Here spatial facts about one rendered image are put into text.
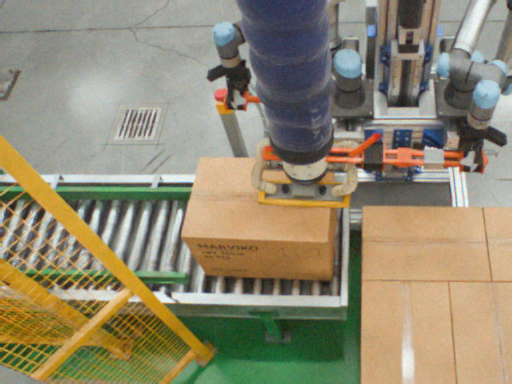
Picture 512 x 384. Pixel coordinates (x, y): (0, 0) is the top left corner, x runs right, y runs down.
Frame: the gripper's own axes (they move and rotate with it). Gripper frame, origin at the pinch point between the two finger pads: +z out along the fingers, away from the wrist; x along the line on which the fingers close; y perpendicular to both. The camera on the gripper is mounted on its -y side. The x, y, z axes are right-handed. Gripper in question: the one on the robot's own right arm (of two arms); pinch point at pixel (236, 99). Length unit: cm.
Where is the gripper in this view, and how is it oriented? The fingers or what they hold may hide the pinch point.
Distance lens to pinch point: 205.7
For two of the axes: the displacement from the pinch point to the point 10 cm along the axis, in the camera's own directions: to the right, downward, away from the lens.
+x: 0.8, -8.5, 5.1
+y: 10.0, 0.4, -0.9
